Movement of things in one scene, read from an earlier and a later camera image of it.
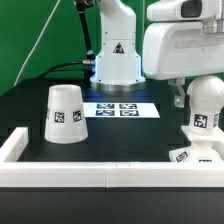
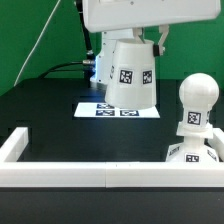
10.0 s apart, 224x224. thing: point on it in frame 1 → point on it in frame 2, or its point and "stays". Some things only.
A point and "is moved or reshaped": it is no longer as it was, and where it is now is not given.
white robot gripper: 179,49 → 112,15
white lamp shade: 65,117 → 131,82
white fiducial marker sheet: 117,110 stays
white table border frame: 99,174 stays
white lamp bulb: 205,96 is moved or reshaped
